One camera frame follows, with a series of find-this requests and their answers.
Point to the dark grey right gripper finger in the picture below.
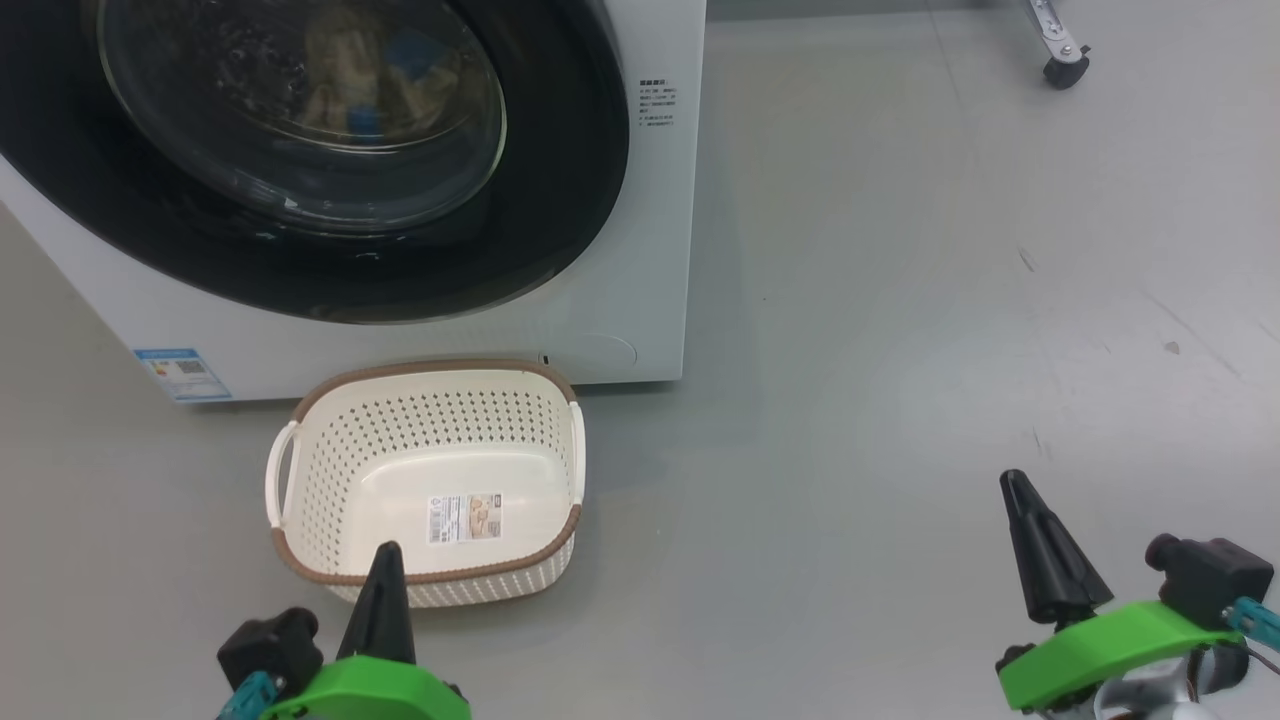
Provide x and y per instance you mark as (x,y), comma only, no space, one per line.
(1070,570)
(1030,560)

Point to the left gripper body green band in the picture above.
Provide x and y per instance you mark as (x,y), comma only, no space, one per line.
(370,695)

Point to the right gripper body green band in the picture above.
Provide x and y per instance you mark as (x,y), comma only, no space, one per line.
(1110,650)

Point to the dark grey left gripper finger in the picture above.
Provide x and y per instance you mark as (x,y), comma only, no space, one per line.
(398,620)
(362,620)

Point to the washing machine glass door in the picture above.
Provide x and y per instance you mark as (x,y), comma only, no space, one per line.
(540,200)

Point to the plain cream printed garment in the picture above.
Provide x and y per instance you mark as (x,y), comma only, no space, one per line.
(335,70)

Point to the white front-load washing machine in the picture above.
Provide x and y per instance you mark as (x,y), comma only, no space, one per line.
(640,250)

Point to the white basket product sticker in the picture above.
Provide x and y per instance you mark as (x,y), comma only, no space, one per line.
(465,518)

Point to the cream perforated basket brown rim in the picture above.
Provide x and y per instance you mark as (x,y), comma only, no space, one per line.
(330,450)

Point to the blue energy label sticker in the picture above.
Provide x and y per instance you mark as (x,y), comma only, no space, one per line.
(185,373)

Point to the metal stand leg with caster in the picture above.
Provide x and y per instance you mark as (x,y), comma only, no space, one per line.
(1058,45)

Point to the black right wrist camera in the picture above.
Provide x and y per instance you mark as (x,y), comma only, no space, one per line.
(1215,580)

